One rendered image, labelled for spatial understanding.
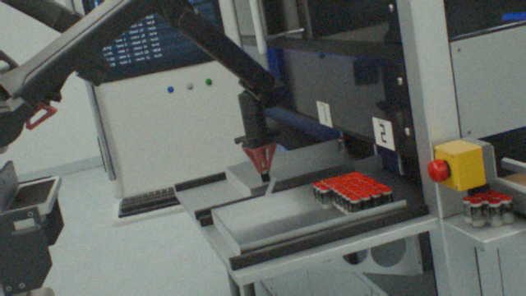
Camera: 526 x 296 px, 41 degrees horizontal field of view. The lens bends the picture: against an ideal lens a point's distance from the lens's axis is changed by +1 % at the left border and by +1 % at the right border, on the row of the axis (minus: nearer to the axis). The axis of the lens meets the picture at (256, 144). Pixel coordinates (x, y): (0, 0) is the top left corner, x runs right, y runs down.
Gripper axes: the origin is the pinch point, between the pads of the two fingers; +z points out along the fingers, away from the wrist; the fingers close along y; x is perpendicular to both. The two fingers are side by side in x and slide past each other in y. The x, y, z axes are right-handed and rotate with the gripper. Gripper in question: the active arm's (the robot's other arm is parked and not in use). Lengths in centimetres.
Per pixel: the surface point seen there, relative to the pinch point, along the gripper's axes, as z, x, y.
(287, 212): 4.6, -22.5, -8.6
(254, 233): 4.7, -26.8, -19.5
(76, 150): 65, 503, 78
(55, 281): 89, 235, -16
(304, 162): 4.0, 8.1, 17.2
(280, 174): 4.1, 4.7, 7.1
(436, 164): -8, -60, 1
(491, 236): 5, -67, 5
